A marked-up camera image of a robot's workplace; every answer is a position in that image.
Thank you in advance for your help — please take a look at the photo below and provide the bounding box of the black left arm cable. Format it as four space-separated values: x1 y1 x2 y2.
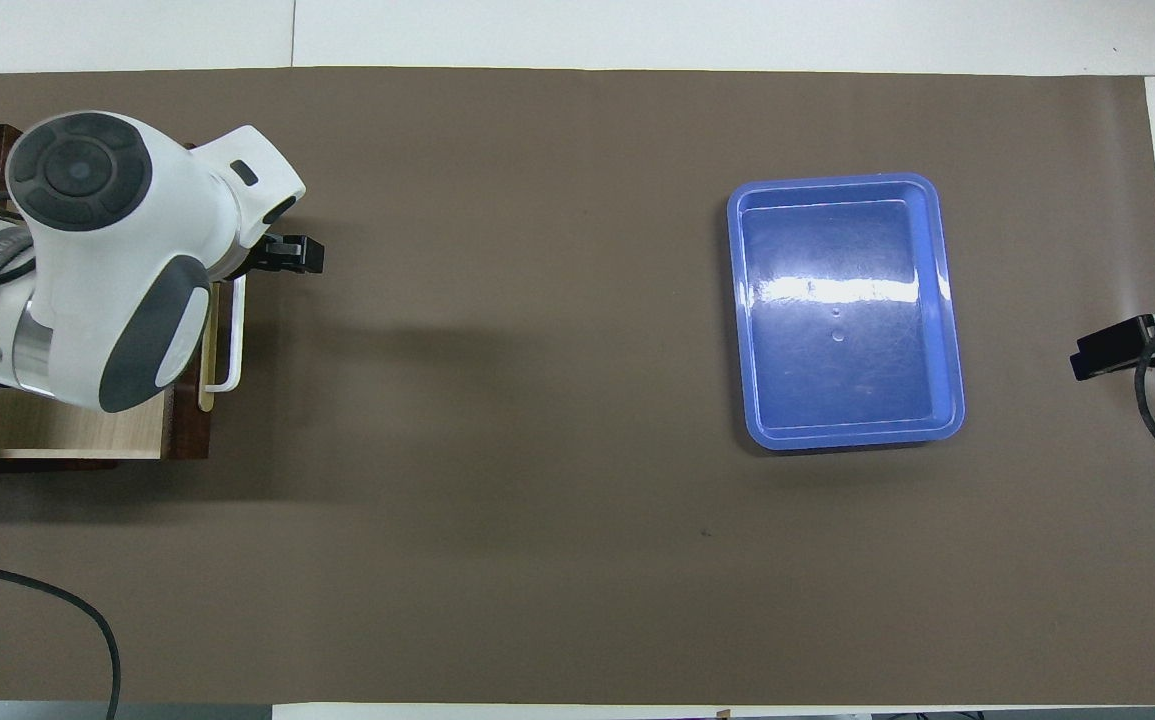
0 557 124 720

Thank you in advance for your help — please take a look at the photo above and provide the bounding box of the blue plastic tray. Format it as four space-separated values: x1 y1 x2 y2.
727 172 967 452

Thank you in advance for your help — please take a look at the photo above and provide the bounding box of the wooden drawer with white handle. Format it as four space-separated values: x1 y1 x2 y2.
0 143 248 473

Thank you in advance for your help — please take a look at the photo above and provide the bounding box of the brown paper mat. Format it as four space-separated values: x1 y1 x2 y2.
0 66 1155 707

